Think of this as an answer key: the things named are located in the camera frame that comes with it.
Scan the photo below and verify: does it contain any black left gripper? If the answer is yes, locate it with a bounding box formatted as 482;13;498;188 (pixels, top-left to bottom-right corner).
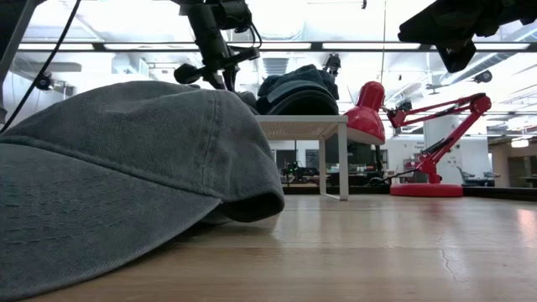
173;23;261;92

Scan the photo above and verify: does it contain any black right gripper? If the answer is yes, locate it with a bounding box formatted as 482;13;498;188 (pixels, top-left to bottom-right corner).
397;0;524;75

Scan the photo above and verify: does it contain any grey denim baseball cap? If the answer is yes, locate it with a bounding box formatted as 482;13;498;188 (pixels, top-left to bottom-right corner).
237;90;261;116
0;80;286;302

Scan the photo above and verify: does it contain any blue denim baseball cap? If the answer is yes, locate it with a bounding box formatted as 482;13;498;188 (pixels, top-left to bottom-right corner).
262;80;336;106
256;64;340;100
268;90;340;116

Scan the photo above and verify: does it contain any white perforated metal shelf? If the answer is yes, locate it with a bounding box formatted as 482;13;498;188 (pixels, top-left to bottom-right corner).
255;115;349;201

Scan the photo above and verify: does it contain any black background workbench equipment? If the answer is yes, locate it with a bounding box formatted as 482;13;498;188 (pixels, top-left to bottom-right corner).
280;161;320;185

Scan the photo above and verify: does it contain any black overhead light beam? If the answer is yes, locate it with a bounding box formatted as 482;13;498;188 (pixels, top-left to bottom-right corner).
16;40;537;54

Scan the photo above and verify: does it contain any grey office chair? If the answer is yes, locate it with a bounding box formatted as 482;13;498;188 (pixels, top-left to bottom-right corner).
456;166;477;185

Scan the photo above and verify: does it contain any red desk lamp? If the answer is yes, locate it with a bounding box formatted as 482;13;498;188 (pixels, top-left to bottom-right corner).
342;81;493;198

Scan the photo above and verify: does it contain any thin hanging cord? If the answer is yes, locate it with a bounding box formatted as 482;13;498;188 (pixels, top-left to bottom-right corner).
379;0;388;85

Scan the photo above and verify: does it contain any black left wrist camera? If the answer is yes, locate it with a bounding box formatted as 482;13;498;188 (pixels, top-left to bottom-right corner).
216;0;255;34

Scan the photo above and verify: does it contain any black overhead camera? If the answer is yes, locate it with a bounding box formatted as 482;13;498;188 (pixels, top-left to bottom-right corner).
321;53;342;79

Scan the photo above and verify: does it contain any black lamp cord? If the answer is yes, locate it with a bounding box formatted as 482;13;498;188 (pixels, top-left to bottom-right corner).
367;167;420;186

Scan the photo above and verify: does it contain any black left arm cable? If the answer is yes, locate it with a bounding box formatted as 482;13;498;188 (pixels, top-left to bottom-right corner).
0;0;83;133

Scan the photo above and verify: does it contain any black aluminium table frame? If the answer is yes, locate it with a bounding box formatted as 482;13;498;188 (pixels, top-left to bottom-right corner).
281;184;537;202

